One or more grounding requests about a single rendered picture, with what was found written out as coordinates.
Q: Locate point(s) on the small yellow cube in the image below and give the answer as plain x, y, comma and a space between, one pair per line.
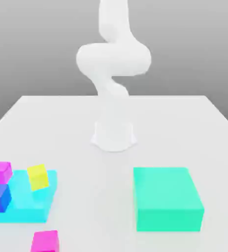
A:
38, 177

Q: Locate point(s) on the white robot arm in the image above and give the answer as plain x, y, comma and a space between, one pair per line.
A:
113, 59

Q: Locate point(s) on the large green box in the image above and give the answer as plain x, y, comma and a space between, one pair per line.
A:
165, 193

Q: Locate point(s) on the large cyan box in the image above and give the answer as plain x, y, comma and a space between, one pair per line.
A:
27, 204

